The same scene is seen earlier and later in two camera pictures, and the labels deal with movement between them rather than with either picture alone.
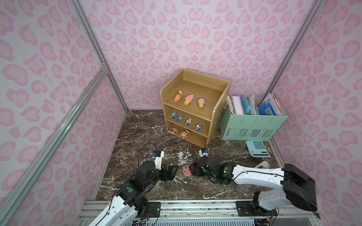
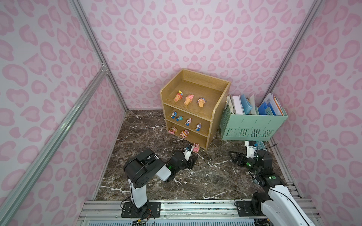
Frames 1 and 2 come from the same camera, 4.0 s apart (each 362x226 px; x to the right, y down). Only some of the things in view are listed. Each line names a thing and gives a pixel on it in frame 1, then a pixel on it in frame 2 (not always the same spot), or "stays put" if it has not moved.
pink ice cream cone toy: x=188 y=99 stays put
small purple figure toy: x=199 y=126 stays put
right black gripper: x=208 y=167 -> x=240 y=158
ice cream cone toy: x=201 y=101 stays put
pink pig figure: x=172 y=130 stays put
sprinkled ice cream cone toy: x=178 y=96 stays put
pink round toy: x=186 y=170 -> x=196 y=148
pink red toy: x=185 y=133 stays put
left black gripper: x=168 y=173 -> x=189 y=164
